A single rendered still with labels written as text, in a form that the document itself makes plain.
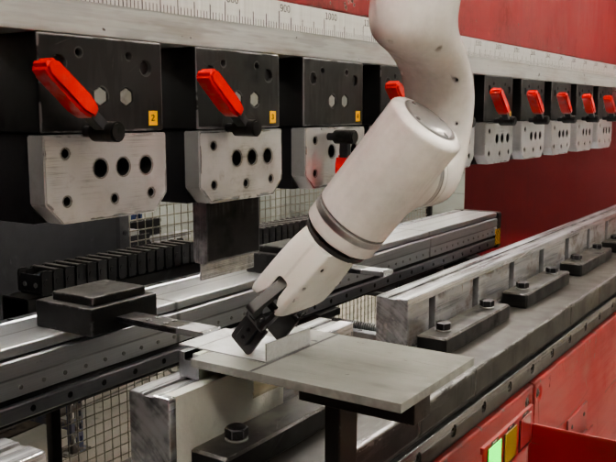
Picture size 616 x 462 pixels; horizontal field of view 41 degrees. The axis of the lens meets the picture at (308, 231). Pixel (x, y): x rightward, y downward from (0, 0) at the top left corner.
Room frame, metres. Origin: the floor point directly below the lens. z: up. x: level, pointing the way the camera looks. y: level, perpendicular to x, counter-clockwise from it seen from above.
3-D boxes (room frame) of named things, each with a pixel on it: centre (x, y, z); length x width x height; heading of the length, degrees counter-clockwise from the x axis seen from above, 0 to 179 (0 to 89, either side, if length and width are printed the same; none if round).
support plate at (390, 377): (0.90, -0.03, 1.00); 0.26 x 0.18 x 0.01; 57
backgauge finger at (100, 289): (1.07, 0.23, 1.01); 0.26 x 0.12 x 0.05; 57
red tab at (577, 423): (1.74, -0.60, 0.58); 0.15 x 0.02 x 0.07; 147
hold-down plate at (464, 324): (1.45, -0.29, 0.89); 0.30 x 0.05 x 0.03; 147
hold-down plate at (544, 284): (1.78, -0.51, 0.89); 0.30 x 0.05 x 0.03; 147
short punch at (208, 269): (0.98, 0.10, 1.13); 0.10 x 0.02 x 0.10; 147
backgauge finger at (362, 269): (1.45, -0.03, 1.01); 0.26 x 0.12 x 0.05; 57
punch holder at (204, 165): (0.96, 0.11, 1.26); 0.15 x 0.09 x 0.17; 147
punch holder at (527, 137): (1.79, -0.44, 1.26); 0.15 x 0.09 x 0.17; 147
